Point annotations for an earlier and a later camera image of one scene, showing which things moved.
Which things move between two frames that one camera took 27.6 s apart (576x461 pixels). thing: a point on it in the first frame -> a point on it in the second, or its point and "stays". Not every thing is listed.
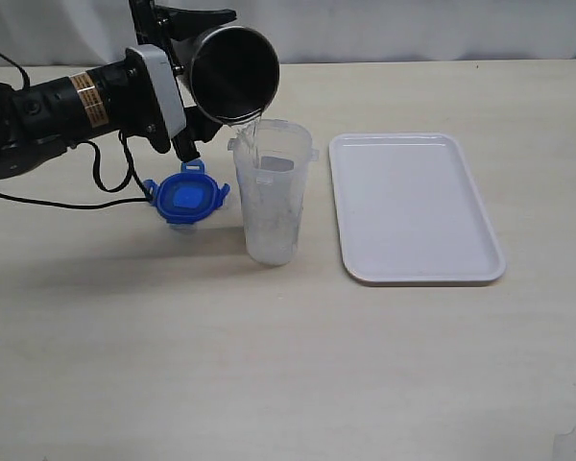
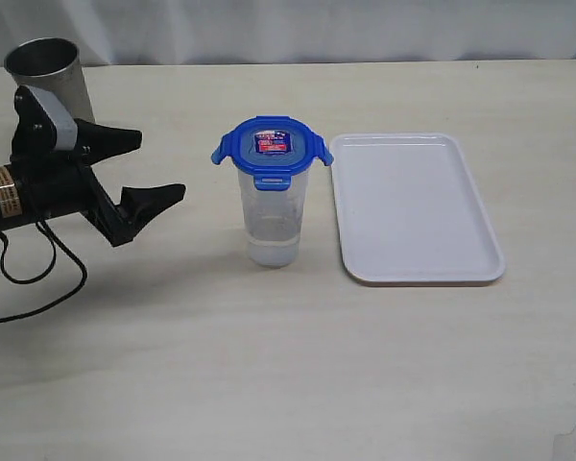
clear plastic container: [273, 161] stays
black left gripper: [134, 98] -> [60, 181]
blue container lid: [186, 197] -> [273, 148]
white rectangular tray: [411, 212] stays
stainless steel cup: [233, 71] -> [54, 67]
